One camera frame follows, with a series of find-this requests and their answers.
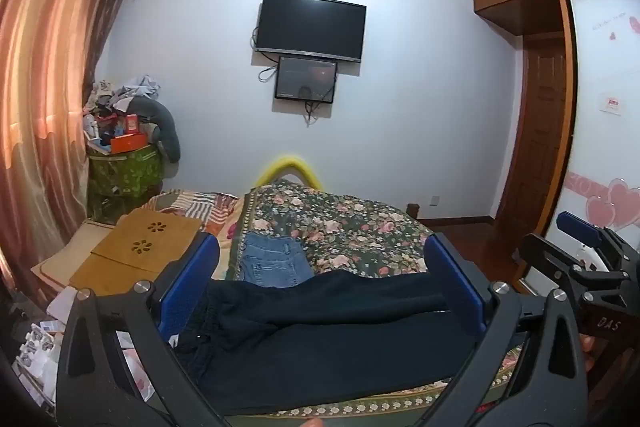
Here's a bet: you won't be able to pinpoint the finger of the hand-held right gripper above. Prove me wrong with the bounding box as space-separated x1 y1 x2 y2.
556 210 640 280
519 233 632 303

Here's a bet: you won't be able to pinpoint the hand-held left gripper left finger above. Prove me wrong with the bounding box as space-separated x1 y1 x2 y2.
56 232 236 427

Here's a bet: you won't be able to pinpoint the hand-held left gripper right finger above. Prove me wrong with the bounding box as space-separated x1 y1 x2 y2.
420 233 590 427

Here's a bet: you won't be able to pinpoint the dark pants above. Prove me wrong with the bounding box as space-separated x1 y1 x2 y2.
172 269 481 417

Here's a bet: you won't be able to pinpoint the person's right hand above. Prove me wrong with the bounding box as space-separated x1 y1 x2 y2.
580 333 599 373

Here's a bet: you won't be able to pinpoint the wooden lap table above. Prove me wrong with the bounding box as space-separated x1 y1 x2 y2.
69 212 202 298

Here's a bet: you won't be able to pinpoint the folded blue jeans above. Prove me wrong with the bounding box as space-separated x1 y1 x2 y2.
236 232 316 290

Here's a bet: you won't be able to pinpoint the white heart print sliding door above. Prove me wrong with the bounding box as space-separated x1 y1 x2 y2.
525 0 640 295

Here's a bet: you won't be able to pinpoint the brown wooden door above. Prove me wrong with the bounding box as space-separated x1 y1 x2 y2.
492 33 569 224

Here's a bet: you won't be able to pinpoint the floral blanket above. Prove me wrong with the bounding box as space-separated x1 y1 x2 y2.
225 181 526 423

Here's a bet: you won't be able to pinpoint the green storage box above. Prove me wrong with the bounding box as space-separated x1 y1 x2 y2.
86 142 164 226

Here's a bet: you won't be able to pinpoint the beige flat board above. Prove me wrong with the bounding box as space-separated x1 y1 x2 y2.
30 219 121 282

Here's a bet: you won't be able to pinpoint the yellow curved headboard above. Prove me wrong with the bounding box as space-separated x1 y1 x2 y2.
255 154 323 188

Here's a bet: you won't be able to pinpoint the orange box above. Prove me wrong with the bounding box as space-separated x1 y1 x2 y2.
110 133 151 155

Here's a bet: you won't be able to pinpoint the grey long pillow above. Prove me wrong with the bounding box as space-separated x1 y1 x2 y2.
126 99 182 164

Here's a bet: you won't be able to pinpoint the pile of papers and packets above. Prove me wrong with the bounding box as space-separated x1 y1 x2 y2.
12 284 158 410

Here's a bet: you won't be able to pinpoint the pile of clothes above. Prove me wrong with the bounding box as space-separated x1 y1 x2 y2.
82 74 162 116

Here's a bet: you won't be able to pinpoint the small black monitor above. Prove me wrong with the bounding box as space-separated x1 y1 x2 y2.
274 55 337 104

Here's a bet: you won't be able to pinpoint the pink striped curtain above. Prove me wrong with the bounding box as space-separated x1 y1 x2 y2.
0 0 146 308

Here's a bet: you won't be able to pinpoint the black wall television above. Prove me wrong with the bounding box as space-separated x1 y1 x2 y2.
254 0 368 64

